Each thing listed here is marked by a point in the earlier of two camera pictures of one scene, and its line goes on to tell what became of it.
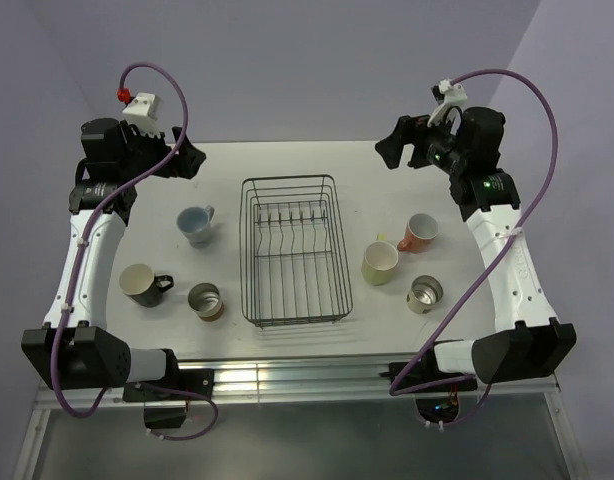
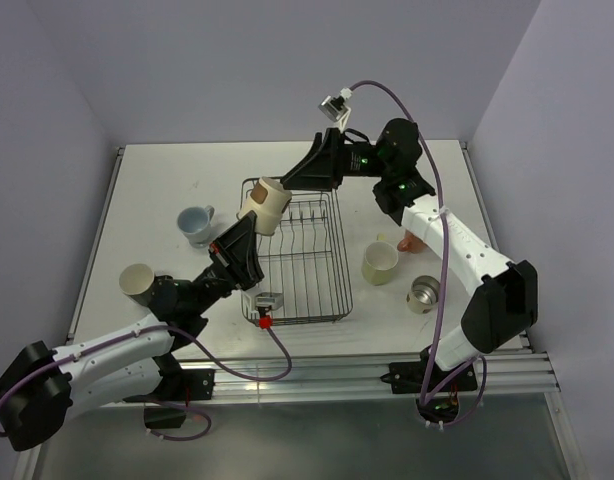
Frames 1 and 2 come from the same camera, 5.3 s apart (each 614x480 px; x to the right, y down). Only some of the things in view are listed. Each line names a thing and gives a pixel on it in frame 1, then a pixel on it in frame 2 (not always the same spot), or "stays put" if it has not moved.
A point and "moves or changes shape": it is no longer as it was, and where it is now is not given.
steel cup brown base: x=205 y=299 moves or changes shape
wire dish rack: x=294 y=268 stays put
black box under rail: x=164 y=417 stays put
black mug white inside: x=142 y=287 stays put
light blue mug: x=195 y=223 stays put
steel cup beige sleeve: x=423 y=293 stays put
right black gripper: x=391 y=148 -> x=322 y=168
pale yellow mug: x=379 y=261 stays put
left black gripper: x=185 y=164 -> x=234 y=254
